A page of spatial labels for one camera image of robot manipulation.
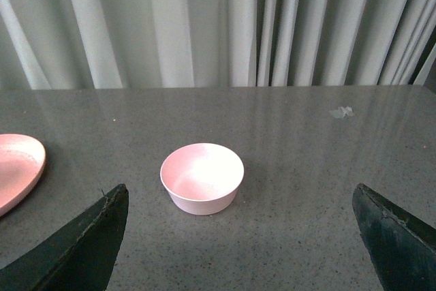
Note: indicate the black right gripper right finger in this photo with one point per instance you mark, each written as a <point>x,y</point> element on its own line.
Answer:
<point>401,246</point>

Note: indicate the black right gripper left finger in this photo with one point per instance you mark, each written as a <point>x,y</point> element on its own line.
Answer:
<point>80,255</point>

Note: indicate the pink bowl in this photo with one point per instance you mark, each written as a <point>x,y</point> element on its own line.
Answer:
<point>202,178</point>

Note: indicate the pink plate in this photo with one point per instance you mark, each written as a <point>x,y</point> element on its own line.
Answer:
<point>22,162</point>

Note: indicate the clear tape scrap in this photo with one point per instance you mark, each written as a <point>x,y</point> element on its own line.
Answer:
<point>342,112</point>

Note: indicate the white pleated curtain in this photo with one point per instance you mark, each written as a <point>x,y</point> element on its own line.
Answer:
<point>111,44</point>

